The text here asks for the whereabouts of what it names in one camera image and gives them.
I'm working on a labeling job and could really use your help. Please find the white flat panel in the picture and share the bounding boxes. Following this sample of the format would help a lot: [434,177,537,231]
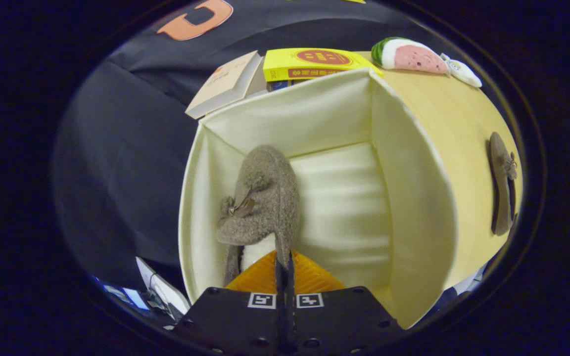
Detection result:
[136,256,190,317]

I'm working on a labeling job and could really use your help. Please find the cream fabric storage box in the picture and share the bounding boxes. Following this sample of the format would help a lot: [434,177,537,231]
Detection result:
[178,67,459,329]

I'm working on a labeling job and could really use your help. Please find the brown fuzzy slipper shoe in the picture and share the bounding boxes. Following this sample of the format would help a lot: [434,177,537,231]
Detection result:
[216,144,300,286]
[489,131,518,236]

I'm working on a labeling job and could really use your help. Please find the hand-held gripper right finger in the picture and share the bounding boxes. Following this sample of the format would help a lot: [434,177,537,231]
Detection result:
[287,251,404,356]

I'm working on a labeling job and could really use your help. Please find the yellow book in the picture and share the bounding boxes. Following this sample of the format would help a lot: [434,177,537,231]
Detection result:
[263,47,383,83]

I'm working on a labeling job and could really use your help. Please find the beige book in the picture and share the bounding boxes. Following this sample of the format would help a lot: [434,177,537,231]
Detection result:
[185,50,266,120]

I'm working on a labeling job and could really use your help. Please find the blue lit screen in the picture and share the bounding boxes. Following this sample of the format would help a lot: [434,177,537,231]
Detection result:
[95,278,149,311]

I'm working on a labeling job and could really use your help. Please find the white plush toy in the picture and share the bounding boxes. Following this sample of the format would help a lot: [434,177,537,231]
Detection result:
[441,53,482,89]

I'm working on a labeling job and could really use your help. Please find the watermelon slice plush toy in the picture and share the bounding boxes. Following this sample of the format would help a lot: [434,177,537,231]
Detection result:
[371,37,450,76]

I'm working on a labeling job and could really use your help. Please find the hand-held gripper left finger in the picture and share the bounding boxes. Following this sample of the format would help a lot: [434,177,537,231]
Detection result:
[174,250,285,356]

